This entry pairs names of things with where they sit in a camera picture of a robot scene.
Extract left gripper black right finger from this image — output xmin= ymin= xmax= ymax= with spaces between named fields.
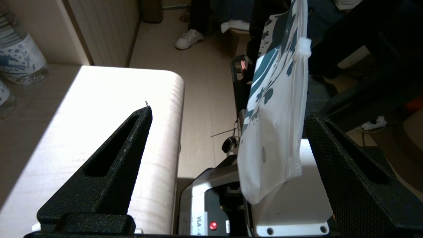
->
xmin=304 ymin=112 xmax=423 ymax=229

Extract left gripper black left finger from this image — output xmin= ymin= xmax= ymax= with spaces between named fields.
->
xmin=36 ymin=106 xmax=153 ymax=232

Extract white blue patterned pouch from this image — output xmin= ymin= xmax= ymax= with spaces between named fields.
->
xmin=237 ymin=0 xmax=312 ymax=205

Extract white power strip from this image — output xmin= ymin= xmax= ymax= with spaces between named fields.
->
xmin=360 ymin=116 xmax=387 ymax=131

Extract beige wooden shelf cabinet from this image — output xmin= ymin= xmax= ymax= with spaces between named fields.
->
xmin=0 ymin=0 xmax=185 ymax=238

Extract black key fob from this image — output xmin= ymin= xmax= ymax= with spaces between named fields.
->
xmin=221 ymin=120 xmax=241 ymax=153

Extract white sneaker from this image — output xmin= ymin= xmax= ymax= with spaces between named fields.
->
xmin=175 ymin=29 xmax=204 ymax=50

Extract dark waste bin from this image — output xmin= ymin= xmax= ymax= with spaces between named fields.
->
xmin=139 ymin=0 xmax=164 ymax=23

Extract dark trouser leg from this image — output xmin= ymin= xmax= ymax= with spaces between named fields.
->
xmin=189 ymin=0 xmax=215 ymax=35

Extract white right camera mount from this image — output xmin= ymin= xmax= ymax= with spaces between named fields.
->
xmin=253 ymin=139 xmax=333 ymax=237

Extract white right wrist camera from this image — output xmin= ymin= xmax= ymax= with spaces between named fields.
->
xmin=178 ymin=155 xmax=253 ymax=237

